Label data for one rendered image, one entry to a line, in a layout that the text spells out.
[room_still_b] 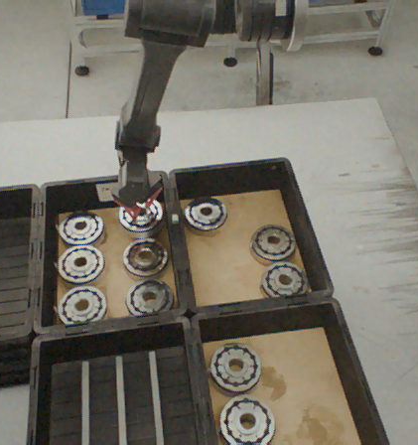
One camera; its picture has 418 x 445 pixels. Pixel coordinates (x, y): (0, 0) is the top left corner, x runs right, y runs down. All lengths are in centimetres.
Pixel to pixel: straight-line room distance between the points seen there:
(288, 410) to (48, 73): 255
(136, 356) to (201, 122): 89
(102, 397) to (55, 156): 85
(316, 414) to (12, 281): 71
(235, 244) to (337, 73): 208
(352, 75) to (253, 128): 154
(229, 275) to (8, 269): 51
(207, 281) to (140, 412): 32
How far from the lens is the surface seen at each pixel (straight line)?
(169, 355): 115
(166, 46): 77
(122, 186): 106
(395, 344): 137
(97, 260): 125
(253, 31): 140
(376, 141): 179
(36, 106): 306
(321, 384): 114
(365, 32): 333
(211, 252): 127
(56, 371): 117
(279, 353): 115
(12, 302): 127
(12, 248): 136
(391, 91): 318
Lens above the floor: 187
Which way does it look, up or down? 53 degrees down
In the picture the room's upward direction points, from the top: straight up
